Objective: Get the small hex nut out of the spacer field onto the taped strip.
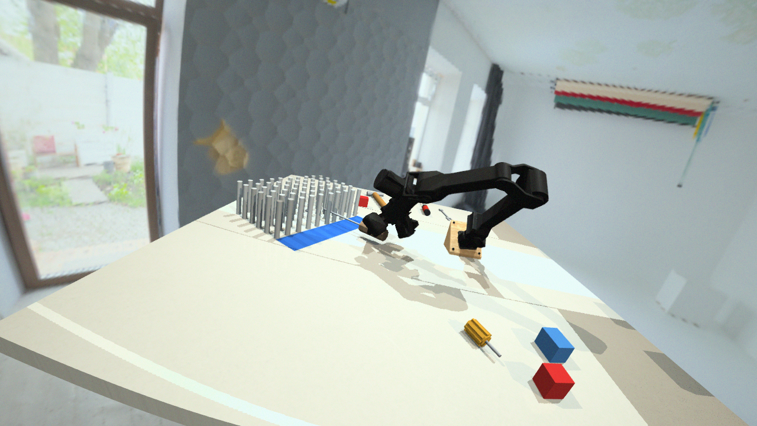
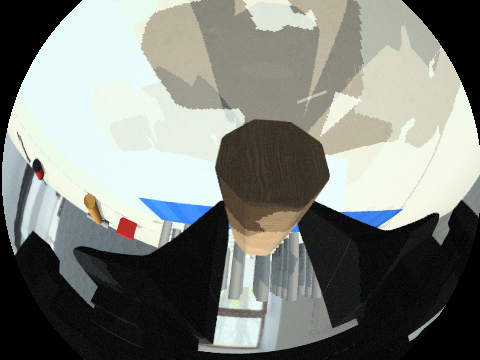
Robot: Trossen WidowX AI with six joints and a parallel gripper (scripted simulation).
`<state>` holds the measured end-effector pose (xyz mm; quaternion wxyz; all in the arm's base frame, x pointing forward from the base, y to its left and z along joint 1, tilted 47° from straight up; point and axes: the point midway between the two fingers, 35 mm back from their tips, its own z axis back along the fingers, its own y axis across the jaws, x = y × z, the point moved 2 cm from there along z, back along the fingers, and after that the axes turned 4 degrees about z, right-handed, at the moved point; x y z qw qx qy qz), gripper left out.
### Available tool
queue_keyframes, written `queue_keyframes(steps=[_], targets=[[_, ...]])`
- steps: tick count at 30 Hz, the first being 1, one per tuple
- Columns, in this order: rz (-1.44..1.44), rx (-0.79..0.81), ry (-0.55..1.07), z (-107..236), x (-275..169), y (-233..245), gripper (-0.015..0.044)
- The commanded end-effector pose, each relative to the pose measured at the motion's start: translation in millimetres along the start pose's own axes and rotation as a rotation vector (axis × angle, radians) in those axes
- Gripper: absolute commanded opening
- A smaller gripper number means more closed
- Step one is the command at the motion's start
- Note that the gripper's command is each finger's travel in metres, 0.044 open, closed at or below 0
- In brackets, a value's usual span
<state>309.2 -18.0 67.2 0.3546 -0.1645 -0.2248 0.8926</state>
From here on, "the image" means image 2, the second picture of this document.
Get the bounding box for red cube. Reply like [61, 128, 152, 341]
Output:
[116, 217, 137, 240]

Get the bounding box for red and black screwdriver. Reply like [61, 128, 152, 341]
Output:
[32, 159, 44, 180]

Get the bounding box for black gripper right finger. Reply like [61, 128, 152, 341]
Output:
[297, 201, 440, 328]

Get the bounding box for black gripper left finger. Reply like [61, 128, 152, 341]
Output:
[73, 200, 229, 345]

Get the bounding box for hammer with wooden handle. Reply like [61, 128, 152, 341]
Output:
[84, 193, 109, 228]

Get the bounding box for blue tape strip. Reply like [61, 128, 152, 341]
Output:
[139, 197, 401, 227]

